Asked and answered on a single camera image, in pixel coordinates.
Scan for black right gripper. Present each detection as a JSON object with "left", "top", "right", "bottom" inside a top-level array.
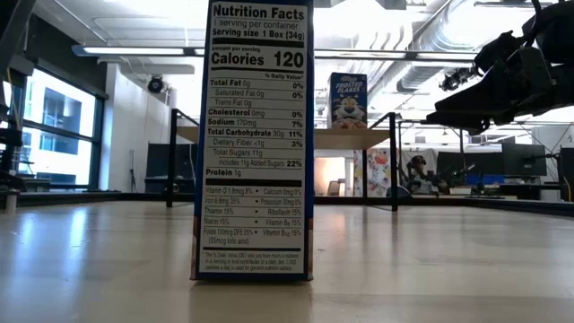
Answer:
[{"left": 424, "top": 44, "right": 574, "bottom": 135}]

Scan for blue Frosted Flakes cereal box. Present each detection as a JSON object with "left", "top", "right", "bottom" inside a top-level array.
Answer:
[
  {"left": 190, "top": 0, "right": 315, "bottom": 283},
  {"left": 326, "top": 72, "right": 369, "bottom": 130}
]

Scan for wooden shelf black metal legs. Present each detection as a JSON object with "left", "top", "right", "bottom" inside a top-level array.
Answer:
[{"left": 164, "top": 108, "right": 400, "bottom": 213}]

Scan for black ceiling spotlight cluster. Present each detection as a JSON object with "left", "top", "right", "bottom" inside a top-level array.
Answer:
[{"left": 439, "top": 65, "right": 472, "bottom": 92}]

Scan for black monitor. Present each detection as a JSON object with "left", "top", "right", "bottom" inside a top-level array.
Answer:
[
  {"left": 501, "top": 142, "right": 549, "bottom": 178},
  {"left": 558, "top": 146, "right": 574, "bottom": 203},
  {"left": 437, "top": 151, "right": 504, "bottom": 176}
]

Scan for blue desk panel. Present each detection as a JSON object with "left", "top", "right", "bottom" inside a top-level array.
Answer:
[{"left": 465, "top": 173, "right": 507, "bottom": 187}]

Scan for red floral patterned cloth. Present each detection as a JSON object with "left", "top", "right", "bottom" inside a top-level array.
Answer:
[{"left": 352, "top": 147, "right": 392, "bottom": 198}]

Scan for dark cabinet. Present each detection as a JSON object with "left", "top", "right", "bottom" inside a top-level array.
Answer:
[{"left": 149, "top": 142, "right": 198, "bottom": 195}]

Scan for long ceiling light strip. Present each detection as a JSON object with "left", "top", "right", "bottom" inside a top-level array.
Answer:
[{"left": 71, "top": 44, "right": 205, "bottom": 57}]

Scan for large dark-framed window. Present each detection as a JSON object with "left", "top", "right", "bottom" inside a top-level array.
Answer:
[{"left": 0, "top": 66, "right": 109, "bottom": 193}]

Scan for black equipment stand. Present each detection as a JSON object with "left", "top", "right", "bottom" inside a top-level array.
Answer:
[{"left": 0, "top": 111, "right": 24, "bottom": 189}]

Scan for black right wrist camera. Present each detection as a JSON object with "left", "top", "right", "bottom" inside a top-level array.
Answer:
[{"left": 474, "top": 30, "right": 526, "bottom": 74}]

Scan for ceiling light rail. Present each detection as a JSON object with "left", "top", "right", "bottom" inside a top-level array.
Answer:
[{"left": 313, "top": 47, "right": 479, "bottom": 63}]

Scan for round black ceiling camera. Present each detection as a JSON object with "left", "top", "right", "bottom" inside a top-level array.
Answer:
[{"left": 146, "top": 74, "right": 166, "bottom": 94}]

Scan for black aluminium table frame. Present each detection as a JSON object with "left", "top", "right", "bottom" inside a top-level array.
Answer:
[{"left": 0, "top": 190, "right": 574, "bottom": 217}]

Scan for white cylindrical post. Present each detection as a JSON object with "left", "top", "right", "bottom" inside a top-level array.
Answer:
[{"left": 3, "top": 188, "right": 20, "bottom": 214}]

